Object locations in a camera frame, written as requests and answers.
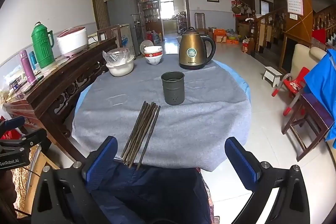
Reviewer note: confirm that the tall-backed wooden chair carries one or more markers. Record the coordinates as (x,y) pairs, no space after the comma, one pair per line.
(200,20)

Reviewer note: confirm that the blue cloth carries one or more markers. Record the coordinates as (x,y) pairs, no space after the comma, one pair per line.
(323,82)

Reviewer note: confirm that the cream armchair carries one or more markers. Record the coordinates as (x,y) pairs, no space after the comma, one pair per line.
(302,58)

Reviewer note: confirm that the grey refrigerator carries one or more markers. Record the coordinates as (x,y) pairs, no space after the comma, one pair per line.
(120,11)

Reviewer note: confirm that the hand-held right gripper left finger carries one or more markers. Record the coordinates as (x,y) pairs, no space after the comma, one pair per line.
(101,158)

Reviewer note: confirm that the bundle of dark chopsticks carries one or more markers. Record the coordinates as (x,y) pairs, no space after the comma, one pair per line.
(143,132)

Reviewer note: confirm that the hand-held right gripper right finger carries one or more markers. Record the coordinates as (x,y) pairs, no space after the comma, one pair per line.
(241,161)

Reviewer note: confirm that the grey table cloth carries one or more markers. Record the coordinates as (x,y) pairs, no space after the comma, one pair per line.
(199,119)

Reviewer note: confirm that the white chest freezer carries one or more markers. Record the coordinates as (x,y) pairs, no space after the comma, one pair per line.
(127,37)

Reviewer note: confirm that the brown wooden chair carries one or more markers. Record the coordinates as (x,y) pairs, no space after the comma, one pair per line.
(116,29)

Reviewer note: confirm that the white plastic basin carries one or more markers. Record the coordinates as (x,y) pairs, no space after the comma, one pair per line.
(119,70)

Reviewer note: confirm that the bronze electric kettle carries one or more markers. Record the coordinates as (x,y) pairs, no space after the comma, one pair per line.
(193,53)

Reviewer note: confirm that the blue table cover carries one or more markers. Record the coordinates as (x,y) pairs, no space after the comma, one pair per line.
(237,77)

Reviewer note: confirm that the dark wooden sideboard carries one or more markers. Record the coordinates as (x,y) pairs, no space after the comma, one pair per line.
(52,98)

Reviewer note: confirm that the small white stool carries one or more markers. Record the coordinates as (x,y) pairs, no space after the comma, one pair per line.
(273,72)

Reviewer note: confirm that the red plastic child chair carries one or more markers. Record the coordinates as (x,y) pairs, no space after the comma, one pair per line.
(294,83)

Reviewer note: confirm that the glass display shelf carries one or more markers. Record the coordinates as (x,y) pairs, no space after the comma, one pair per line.
(149,11)

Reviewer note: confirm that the green thermos flask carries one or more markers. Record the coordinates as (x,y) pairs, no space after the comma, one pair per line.
(42,48)

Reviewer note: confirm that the orange cardboard box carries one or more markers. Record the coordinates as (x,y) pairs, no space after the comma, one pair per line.
(220,35)

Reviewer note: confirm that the white electric fan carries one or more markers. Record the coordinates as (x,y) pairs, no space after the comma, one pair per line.
(146,45)

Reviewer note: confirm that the black smartphone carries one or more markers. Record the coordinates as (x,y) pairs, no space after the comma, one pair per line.
(34,84)

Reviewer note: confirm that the wooden stair railing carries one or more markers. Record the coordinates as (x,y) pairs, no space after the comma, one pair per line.
(265,22)

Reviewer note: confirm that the white rice cooker red lid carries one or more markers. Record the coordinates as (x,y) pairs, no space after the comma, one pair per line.
(72,43)

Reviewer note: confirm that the metal kitchen rack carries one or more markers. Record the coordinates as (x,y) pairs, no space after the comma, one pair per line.
(181,22)

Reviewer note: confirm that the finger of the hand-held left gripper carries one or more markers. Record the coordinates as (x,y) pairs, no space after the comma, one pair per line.
(14,121)
(34,138)

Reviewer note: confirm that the blue thermos bottle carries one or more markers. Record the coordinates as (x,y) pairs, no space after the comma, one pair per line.
(32,60)

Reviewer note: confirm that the grey metal chopstick holder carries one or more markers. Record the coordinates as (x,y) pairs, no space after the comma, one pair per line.
(173,92)

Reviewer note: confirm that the clear plastic bag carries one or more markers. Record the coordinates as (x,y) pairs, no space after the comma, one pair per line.
(116,57)

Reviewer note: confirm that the purple thermos bottle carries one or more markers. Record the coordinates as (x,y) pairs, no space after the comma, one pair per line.
(27,69)

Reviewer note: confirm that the dark wooden chair purple seat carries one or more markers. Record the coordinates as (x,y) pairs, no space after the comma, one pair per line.
(315,108)

